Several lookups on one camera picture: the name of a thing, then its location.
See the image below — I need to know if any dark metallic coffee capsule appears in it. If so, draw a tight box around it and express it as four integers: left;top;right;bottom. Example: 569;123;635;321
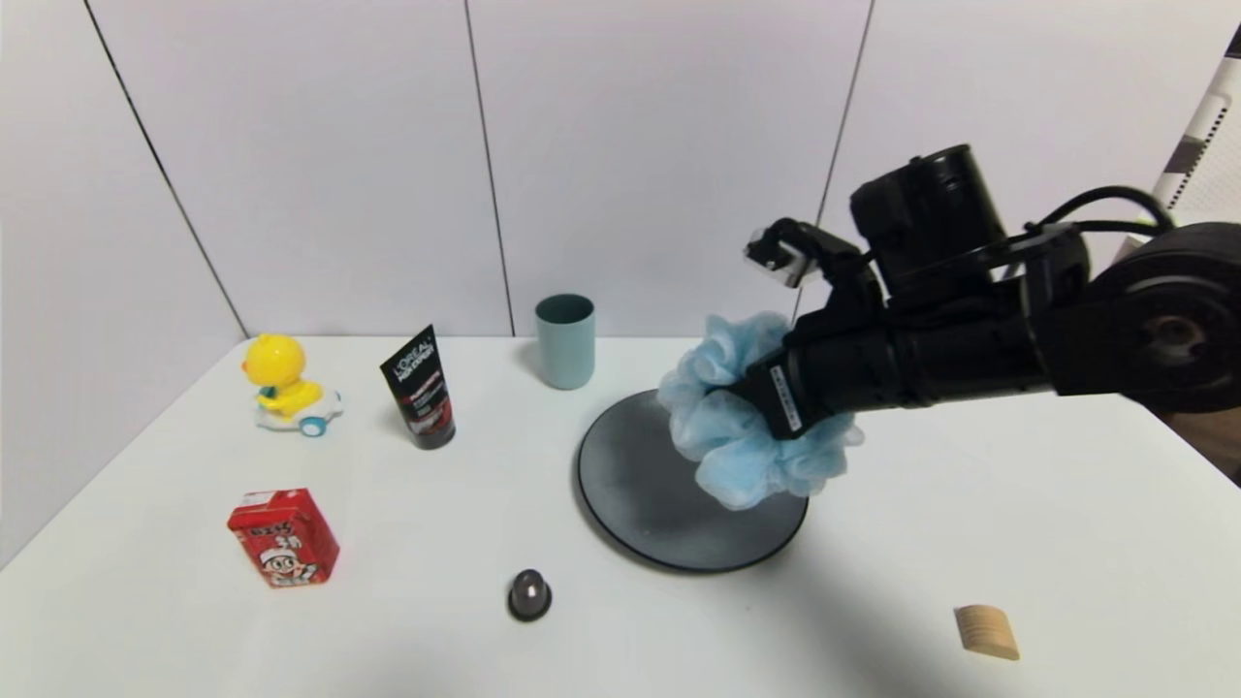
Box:
507;568;554;622

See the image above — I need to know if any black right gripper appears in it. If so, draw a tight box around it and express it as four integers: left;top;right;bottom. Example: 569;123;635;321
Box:
707;324;899;441

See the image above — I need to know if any black cable with white plug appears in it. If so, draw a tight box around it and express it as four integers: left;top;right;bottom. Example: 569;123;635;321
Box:
744;218;878;301

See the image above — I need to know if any gray round plate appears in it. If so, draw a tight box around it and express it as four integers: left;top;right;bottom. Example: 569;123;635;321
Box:
577;389;810;573

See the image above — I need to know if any teal plastic cup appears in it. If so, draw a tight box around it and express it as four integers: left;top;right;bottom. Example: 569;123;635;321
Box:
535;294;597;392

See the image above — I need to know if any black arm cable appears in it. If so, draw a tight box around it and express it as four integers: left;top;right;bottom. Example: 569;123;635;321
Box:
1026;184;1180;239

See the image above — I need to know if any yellow duck toy car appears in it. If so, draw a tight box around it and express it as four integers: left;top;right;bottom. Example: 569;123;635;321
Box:
242;333;345;438

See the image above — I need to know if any black face wash tube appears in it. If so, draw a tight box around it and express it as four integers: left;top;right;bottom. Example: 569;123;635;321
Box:
380;325;458;452

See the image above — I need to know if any small wooden block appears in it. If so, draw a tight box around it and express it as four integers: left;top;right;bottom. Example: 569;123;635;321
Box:
954;604;1021;662

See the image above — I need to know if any red milk carton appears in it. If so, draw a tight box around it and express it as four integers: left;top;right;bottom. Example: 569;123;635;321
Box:
228;488;342;589

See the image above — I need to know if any blue mesh bath loofah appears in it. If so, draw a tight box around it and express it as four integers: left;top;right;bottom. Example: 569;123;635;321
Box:
656;311;866;513

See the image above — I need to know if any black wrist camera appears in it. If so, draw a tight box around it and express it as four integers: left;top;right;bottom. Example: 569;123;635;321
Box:
850;143;1011;303

